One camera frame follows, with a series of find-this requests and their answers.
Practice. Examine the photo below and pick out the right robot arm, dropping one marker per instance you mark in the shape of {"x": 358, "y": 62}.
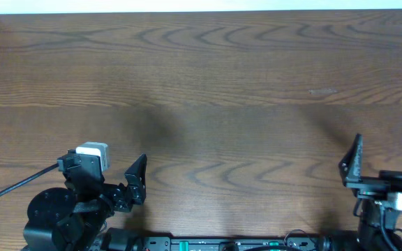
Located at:
{"x": 378, "y": 205}

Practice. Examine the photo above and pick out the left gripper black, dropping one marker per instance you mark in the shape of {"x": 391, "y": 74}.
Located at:
{"x": 125, "y": 194}

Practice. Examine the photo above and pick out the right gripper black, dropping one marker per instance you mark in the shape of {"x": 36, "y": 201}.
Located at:
{"x": 388, "y": 180}

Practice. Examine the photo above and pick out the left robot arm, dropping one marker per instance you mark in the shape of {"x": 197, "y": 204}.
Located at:
{"x": 70, "y": 218}

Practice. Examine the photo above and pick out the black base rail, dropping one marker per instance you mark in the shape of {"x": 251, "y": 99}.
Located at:
{"x": 121, "y": 239}

